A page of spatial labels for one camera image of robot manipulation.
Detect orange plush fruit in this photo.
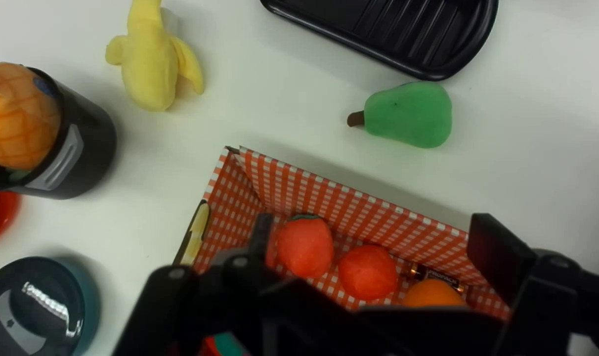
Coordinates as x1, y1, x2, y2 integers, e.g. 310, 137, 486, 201
403, 278, 468, 311

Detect black ridged tray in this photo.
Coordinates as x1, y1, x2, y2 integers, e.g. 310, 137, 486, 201
259, 0, 500, 84

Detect orange plush pineapple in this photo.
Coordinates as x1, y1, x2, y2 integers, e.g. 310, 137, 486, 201
0, 62, 61, 173

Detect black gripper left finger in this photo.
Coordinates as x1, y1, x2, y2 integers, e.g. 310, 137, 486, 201
112, 212, 288, 356

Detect teal toy plates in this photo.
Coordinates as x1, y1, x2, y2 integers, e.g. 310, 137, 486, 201
211, 333, 249, 356

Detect orange checkered cardboard box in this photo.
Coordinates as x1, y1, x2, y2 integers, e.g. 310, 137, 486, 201
172, 145, 514, 325

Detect green plush pear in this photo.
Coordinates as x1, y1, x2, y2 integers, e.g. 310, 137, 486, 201
346, 82, 454, 151

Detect red-orange plush fruit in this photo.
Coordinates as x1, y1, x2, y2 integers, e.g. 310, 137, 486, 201
269, 212, 338, 282
336, 244, 403, 305

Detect yellow-rimmed plush fruit slice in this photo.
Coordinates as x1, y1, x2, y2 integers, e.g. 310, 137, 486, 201
178, 199, 213, 268

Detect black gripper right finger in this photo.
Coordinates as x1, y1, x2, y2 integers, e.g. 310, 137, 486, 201
466, 212, 599, 356

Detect yellow plush banana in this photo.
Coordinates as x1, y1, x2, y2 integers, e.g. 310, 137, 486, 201
105, 0, 205, 114

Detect black toy pot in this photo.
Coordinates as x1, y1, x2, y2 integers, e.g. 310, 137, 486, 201
0, 66, 118, 203

